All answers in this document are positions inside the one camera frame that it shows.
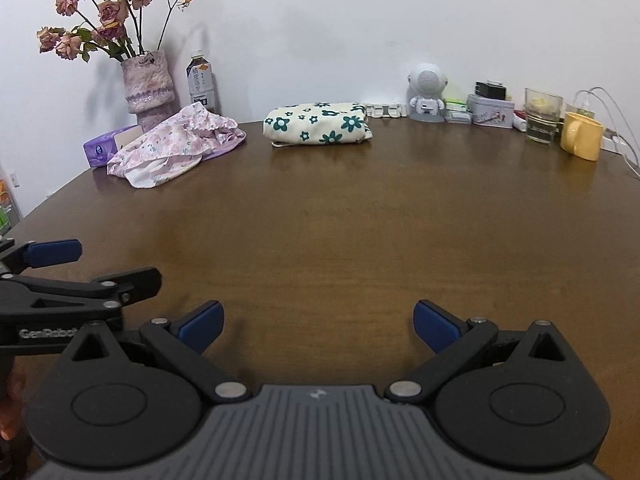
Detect plastic drink bottle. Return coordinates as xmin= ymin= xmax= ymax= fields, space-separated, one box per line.
xmin=186 ymin=49 xmax=217 ymax=113

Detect purple tissue pack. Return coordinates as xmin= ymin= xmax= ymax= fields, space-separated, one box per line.
xmin=84 ymin=125 xmax=143 ymax=168

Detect yellow mug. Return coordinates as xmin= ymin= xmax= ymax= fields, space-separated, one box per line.
xmin=561 ymin=112 xmax=605 ymax=162

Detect cream green floral dress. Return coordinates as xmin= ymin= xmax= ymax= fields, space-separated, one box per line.
xmin=262 ymin=102 xmax=373 ymax=148

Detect glass cup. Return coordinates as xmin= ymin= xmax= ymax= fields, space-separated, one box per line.
xmin=524 ymin=88 xmax=564 ymax=144

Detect black charger block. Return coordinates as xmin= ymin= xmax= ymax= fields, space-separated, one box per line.
xmin=474 ymin=80 xmax=506 ymax=101

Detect green white small boxes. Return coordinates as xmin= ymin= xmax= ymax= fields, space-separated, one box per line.
xmin=444 ymin=100 xmax=472 ymax=125

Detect white tin box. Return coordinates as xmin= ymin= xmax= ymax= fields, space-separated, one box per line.
xmin=466 ymin=94 xmax=514 ymax=129

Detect white astronaut figurine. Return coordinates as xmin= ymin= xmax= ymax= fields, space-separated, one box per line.
xmin=408 ymin=63 xmax=448 ymax=124

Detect person left hand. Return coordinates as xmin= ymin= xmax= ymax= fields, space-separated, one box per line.
xmin=0 ymin=363 xmax=26 ymax=441

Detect white charging cables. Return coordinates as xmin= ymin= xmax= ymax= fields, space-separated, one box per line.
xmin=569 ymin=84 xmax=640 ymax=179

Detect pink floral garment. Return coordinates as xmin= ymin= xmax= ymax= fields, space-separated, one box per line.
xmin=106 ymin=103 xmax=246 ymax=188

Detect pink purple vase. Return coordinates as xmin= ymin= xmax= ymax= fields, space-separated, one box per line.
xmin=120 ymin=50 xmax=176 ymax=132

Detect white power strip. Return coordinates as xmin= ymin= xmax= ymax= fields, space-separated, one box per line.
xmin=366 ymin=103 xmax=407 ymax=119

